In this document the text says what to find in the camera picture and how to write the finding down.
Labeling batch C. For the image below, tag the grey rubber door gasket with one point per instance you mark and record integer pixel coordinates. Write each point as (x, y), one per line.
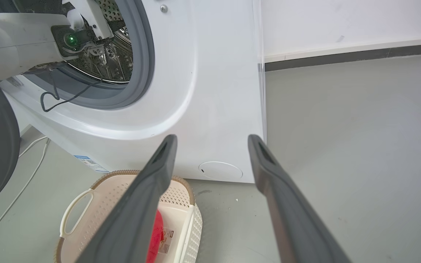
(143, 54)

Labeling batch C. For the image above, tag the white front-load washing machine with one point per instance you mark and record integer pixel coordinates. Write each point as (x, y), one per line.
(214, 91)

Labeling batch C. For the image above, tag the stainless steel washing machine drum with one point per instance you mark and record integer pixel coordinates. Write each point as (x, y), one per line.
(119, 62)

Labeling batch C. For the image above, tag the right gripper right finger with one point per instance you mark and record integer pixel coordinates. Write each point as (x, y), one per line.
(294, 226)

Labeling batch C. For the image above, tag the red cloth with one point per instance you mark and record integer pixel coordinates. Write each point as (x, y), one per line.
(155, 233)

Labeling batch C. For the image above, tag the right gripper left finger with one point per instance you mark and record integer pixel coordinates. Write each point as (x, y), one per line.
(133, 219)

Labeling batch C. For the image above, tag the round filter cover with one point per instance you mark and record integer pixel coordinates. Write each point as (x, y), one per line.
(220, 170)

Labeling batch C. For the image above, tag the blue energy label sticker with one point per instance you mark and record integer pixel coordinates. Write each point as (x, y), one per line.
(90, 163)

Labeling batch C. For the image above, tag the dark wall baseboard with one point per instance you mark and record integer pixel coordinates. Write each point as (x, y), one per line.
(342, 56)

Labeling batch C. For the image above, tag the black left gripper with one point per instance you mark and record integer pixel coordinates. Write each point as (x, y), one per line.
(72, 40)

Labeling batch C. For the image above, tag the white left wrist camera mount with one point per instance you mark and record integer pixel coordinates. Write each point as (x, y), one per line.
(90, 14)

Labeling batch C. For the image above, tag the silver screw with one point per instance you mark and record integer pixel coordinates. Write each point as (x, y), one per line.
(163, 8)

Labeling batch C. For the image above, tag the cream perforated laundry basket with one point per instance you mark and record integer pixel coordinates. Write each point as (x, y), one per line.
(101, 204)

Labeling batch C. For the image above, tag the white printed label sticker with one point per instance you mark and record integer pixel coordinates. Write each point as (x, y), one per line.
(166, 241)

